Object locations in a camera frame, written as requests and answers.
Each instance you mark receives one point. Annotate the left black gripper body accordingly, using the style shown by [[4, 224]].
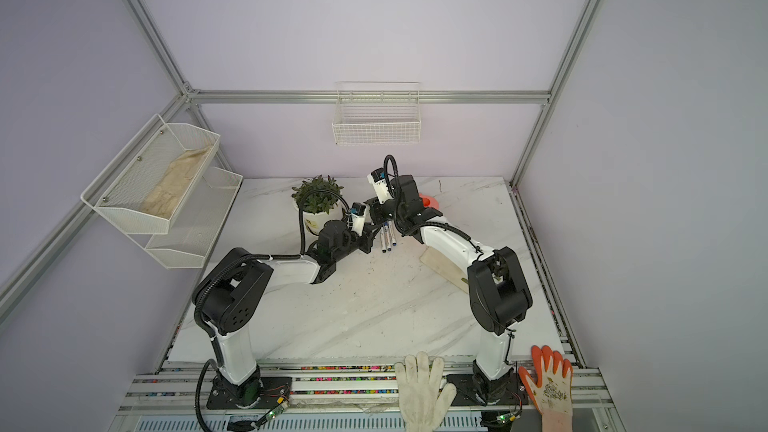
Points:
[[350, 241]]

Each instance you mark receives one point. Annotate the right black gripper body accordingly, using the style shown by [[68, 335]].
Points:
[[400, 217]]

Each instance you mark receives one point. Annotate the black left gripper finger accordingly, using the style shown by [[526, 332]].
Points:
[[370, 230], [365, 245]]

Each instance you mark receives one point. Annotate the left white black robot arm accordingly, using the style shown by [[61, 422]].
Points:
[[225, 301]]

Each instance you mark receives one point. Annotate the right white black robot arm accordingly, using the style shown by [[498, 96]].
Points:
[[498, 292]]

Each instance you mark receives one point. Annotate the pink plastic watering can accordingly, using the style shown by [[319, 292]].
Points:
[[428, 201]]

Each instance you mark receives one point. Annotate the green potted plant white pot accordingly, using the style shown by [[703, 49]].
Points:
[[320, 199]]

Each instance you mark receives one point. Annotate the white knit glove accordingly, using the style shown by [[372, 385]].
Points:
[[423, 401]]

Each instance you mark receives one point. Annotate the beige cloth in shelf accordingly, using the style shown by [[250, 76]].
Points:
[[165, 197]]

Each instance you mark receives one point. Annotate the white mesh two-tier shelf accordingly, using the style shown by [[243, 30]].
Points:
[[186, 240]]

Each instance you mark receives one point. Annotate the orange white work glove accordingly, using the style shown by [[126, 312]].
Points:
[[550, 388]]

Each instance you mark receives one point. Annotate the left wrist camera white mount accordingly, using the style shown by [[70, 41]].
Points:
[[357, 217]]

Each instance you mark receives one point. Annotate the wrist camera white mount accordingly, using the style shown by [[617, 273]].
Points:
[[357, 217], [378, 179]]

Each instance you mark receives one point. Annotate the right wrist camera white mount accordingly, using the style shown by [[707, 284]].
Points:
[[378, 179]]

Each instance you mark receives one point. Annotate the white wire wall basket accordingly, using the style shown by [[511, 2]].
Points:
[[377, 113]]

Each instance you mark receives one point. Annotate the aluminium frame corner post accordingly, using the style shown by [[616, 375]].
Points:
[[567, 63]]

